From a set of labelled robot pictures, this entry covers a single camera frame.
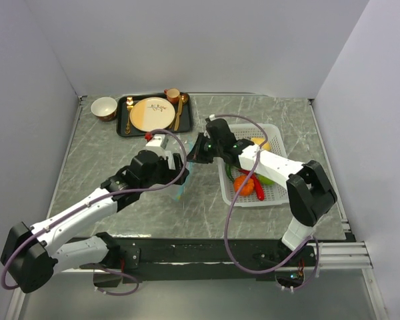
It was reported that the white plastic basket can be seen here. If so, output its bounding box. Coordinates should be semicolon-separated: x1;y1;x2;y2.
217;123;289;207

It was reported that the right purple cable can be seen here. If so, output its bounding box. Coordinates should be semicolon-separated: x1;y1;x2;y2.
206;114;321;291

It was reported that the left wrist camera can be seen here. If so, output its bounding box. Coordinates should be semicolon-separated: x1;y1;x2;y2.
144;134;168;157

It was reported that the yellow toy potato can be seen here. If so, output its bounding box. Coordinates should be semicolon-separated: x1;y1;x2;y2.
251;137;271;151

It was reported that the black serving tray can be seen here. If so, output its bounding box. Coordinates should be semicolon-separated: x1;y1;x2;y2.
116;93;193;137

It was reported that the gold spoon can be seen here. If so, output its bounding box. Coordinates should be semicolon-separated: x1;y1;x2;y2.
181;93;189;104

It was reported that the green chili pepper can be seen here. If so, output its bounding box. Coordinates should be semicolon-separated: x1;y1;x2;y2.
225;163;235;183

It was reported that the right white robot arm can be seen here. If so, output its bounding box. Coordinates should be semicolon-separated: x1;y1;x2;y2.
187;118;337;265

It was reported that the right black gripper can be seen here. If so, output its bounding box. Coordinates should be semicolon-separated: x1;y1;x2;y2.
185;133;223;165

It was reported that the purple cable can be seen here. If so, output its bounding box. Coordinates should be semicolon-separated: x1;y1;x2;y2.
206;114;321;291
0;129;188;297

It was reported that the orange cup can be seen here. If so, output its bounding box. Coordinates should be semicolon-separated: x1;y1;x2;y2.
164;88;181;104

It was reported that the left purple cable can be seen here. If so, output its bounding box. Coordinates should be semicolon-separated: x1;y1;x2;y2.
0;129;188;297

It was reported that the white and red bowl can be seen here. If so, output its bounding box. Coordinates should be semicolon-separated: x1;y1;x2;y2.
91;97;117;122

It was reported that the gold knife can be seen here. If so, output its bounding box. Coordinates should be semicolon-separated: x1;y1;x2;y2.
173;95;183;131

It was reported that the orange toy pumpkin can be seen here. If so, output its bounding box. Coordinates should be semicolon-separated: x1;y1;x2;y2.
233;175;255;197

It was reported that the orange and cream plate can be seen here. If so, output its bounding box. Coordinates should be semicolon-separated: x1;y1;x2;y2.
129;97;175;132

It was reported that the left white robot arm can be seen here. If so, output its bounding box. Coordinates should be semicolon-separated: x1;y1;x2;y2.
0;150;189;293

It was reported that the red chili pepper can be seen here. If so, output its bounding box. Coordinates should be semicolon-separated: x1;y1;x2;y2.
234;169;265;201

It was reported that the gold fork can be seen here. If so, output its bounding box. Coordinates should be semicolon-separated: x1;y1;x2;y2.
125;97;134;135

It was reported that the green toy fruit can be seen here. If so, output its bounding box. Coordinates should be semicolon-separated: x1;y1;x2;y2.
257;175;274;185

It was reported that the clear zip top bag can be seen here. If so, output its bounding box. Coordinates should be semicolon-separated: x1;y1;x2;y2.
163;135;196;203

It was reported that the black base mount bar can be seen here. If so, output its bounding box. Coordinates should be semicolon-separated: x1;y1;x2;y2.
93;239;320;289

